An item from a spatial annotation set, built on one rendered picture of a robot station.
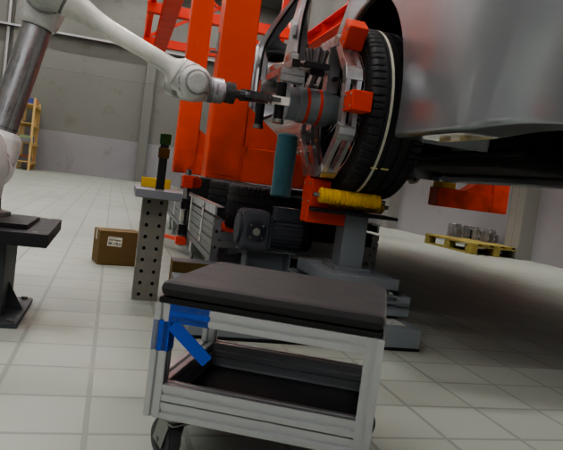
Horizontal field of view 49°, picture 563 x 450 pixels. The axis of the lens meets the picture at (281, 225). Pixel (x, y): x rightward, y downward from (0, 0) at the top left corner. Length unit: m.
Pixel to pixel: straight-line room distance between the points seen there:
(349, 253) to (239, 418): 1.47
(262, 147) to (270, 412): 1.92
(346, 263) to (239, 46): 1.10
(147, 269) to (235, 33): 1.13
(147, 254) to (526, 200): 6.01
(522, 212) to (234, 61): 5.60
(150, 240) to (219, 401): 1.47
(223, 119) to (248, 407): 1.90
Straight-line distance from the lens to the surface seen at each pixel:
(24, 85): 2.32
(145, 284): 2.53
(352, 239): 2.48
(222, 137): 2.81
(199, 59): 4.81
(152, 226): 2.50
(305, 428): 1.09
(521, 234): 7.91
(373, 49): 2.31
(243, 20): 2.91
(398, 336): 2.24
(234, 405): 1.11
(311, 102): 2.40
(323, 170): 2.34
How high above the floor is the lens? 0.53
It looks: 4 degrees down
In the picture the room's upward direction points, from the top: 7 degrees clockwise
